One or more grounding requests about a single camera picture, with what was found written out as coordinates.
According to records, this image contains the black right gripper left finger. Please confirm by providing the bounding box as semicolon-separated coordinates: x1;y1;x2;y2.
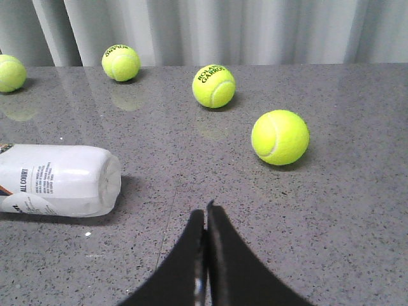
120;210;207;306

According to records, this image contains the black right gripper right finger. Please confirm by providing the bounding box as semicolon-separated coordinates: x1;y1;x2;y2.
207;201;310;305

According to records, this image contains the white blue tennis ball can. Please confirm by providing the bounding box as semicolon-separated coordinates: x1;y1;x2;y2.
1;143;121;217

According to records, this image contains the plain tennis ball right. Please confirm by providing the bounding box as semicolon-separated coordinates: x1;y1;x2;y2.
251;110;310;166

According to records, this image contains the tennis ball Roland Garros print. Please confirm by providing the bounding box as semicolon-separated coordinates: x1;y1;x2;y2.
192;64;236;108

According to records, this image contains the tennis ball centre back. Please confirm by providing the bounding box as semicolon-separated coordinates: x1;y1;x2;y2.
101;44;141;82

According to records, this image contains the tennis ball far left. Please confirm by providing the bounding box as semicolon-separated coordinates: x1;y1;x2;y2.
0;54;27;92

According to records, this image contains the grey pleated curtain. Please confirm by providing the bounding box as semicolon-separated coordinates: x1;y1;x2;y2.
1;1;407;66

